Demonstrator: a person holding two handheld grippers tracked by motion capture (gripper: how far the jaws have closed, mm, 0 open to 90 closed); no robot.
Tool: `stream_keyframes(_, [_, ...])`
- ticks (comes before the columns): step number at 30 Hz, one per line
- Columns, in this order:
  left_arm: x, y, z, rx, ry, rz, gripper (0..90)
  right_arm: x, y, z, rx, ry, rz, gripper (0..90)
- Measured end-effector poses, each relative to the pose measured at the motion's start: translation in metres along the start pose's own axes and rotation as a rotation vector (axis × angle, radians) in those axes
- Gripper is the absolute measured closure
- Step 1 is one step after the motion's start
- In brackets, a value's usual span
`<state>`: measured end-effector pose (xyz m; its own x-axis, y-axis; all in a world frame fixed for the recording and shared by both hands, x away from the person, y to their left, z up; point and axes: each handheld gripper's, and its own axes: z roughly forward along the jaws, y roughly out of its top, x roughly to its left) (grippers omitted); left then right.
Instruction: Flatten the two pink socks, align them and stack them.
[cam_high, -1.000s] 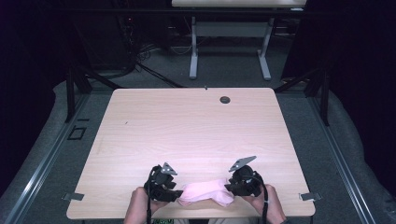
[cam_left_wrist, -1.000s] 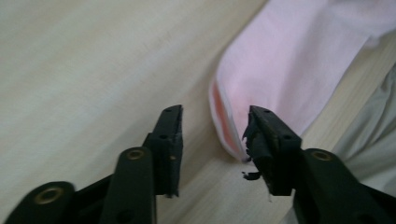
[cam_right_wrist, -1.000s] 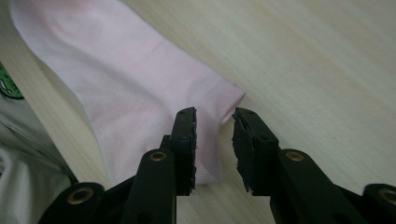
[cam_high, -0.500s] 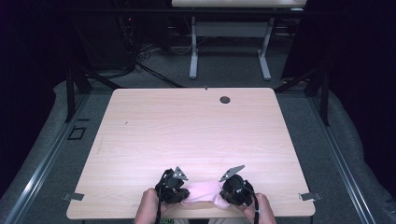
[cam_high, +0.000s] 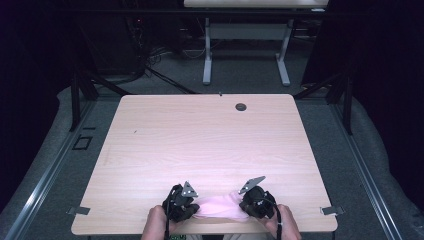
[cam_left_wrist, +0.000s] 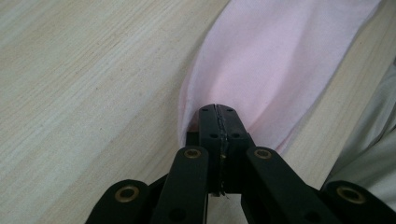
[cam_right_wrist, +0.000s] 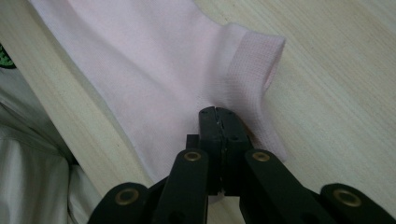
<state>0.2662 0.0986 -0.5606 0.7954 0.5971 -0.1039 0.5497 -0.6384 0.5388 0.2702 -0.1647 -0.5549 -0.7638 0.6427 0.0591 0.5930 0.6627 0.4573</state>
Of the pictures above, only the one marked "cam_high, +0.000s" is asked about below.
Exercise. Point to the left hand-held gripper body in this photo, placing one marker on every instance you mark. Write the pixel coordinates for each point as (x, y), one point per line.
(180, 203)

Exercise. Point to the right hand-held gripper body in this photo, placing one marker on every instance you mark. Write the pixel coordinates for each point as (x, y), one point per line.
(258, 201)

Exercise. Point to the pink sock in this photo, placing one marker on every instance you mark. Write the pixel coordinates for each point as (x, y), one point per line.
(220, 206)

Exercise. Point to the person's left hand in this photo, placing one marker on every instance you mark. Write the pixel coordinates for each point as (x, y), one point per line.
(156, 225)

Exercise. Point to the person's right hand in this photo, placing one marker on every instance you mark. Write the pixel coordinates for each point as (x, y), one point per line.
(283, 225)

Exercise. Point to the green patterned clothing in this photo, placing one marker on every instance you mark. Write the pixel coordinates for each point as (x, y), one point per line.
(177, 237)

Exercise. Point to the short black floor tape strip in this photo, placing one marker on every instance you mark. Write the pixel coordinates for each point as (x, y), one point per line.
(89, 128)

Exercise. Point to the white desk with grey legs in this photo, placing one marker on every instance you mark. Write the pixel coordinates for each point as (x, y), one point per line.
(246, 31)

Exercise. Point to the grey metal table bracket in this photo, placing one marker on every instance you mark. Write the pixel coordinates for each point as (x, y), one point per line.
(331, 210)
(79, 210)

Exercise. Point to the grey metal floor rail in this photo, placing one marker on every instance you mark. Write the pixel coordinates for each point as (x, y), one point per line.
(43, 186)
(366, 180)

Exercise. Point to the black metal frame stand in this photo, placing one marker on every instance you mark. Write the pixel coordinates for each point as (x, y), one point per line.
(78, 96)
(340, 96)

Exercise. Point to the black horizontal frame bar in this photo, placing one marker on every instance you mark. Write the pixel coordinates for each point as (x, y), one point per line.
(166, 12)

